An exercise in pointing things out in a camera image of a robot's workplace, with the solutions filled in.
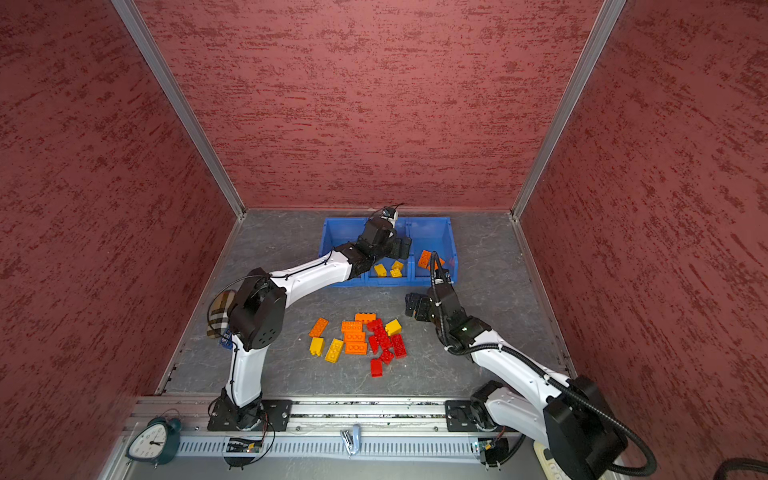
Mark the green alarm clock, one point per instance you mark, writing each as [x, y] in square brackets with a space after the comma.
[158, 443]

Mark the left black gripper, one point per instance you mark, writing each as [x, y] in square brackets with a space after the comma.
[396, 245]

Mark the silver clip on rail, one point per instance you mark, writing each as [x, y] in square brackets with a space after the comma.
[352, 440]

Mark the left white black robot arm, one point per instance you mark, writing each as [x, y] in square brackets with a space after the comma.
[257, 313]

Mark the orange lego left slanted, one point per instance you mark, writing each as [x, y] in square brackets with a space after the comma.
[318, 328]

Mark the red lego cluster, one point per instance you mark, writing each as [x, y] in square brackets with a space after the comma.
[390, 348]

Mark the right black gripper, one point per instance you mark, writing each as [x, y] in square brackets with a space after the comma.
[423, 301]

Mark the yellow lego bottom left small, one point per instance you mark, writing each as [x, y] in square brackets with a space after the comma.
[317, 346]

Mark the beige calculator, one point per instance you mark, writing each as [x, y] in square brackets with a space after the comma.
[549, 466]

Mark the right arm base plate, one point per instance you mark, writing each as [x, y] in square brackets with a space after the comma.
[466, 416]

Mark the blue three-compartment bin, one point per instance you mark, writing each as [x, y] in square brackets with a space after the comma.
[406, 262]

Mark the orange lego stack centre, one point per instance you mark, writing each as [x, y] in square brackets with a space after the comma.
[354, 338]

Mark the red lego bottom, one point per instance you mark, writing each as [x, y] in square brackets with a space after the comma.
[376, 368]

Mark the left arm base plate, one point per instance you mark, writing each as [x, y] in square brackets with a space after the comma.
[258, 415]

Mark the yellow long lego bottom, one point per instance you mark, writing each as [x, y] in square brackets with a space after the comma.
[334, 351]

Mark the plaid cloth pouch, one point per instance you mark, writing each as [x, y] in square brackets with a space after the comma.
[217, 317]

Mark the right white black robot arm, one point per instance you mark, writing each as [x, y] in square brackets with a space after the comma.
[568, 416]

